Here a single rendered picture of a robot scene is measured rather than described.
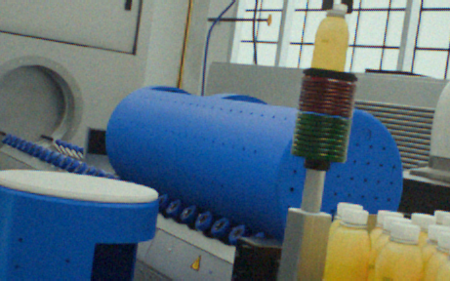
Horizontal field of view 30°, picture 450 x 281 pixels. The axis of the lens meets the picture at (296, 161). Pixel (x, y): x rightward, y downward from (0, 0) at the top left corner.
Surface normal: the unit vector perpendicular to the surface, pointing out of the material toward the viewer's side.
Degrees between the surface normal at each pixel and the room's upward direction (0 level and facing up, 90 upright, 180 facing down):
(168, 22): 90
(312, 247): 90
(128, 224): 90
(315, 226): 90
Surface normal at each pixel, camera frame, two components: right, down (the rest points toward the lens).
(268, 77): -0.76, -0.07
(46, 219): -0.07, 0.04
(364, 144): 0.53, 0.12
